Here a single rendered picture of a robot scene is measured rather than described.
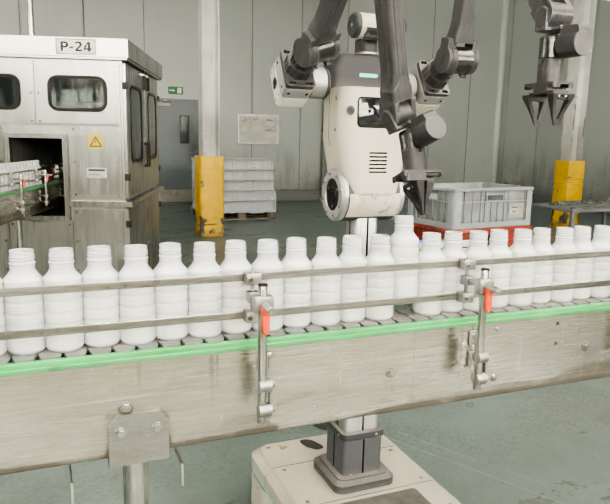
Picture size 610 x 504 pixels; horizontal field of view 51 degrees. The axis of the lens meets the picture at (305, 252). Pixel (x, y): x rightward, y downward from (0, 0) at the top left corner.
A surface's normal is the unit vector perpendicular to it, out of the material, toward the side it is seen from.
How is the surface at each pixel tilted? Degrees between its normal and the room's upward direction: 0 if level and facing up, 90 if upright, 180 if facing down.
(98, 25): 90
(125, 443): 90
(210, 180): 90
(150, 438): 90
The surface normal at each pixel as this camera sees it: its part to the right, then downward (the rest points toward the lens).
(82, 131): 0.07, 0.18
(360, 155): 0.38, 0.17
